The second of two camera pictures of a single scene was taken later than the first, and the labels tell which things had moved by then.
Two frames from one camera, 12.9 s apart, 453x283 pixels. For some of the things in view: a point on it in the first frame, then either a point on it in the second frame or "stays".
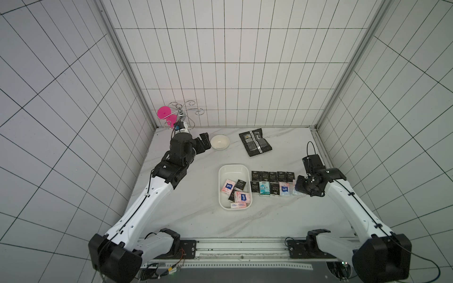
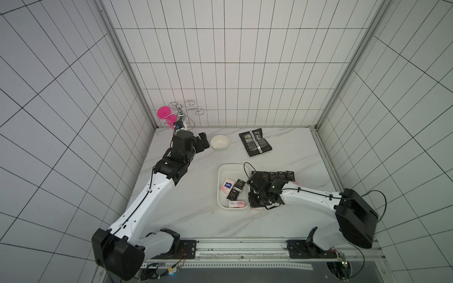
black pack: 240,184 stays
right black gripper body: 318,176 to 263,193
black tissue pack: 290,176 stays
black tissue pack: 282,176 stays
